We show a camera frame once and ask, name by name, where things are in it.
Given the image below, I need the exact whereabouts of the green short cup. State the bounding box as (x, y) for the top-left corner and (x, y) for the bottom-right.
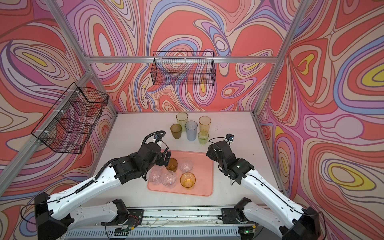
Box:
(198, 131), (209, 145)

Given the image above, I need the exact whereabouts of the clear short glass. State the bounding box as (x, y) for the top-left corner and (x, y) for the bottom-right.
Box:
(162, 171), (177, 189)
(179, 160), (194, 173)
(146, 165), (162, 185)

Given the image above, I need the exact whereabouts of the olive brown short cup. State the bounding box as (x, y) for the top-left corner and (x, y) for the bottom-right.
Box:
(170, 124), (182, 140)

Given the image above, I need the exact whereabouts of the amber cup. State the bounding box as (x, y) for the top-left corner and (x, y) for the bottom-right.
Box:
(180, 172), (196, 189)

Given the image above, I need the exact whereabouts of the tall yellow-green cup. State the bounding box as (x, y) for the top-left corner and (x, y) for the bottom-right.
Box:
(176, 112), (189, 132)

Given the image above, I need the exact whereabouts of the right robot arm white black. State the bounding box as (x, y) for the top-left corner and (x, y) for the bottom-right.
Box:
(206, 140), (321, 240)

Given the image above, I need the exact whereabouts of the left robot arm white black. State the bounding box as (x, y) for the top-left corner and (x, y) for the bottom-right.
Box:
(34, 131), (171, 240)

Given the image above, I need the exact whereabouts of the pink plastic tray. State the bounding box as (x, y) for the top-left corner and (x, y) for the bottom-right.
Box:
(147, 150), (214, 197)

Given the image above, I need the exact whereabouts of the tall orange cup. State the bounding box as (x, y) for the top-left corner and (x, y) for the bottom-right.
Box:
(199, 116), (212, 133)

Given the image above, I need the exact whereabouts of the tall blue cup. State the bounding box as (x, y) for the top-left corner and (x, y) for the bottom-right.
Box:
(185, 121), (198, 141)

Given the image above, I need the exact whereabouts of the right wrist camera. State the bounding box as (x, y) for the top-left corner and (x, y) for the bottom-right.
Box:
(226, 134), (235, 143)

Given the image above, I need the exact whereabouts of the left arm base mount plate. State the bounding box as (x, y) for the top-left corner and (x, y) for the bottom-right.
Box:
(101, 209), (144, 227)

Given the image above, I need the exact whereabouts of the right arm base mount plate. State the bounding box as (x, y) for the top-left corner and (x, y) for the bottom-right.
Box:
(218, 208), (248, 224)

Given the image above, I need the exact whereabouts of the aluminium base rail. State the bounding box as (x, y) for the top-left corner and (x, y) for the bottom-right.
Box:
(59, 205), (304, 229)

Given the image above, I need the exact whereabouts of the black wire basket left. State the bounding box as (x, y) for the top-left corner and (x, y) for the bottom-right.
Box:
(31, 83), (109, 154)

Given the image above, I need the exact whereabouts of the black wire basket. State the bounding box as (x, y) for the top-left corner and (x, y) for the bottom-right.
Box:
(151, 50), (217, 86)
(31, 83), (109, 154)

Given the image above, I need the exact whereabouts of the black wire basket back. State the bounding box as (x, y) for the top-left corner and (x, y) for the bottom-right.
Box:
(151, 50), (217, 86)

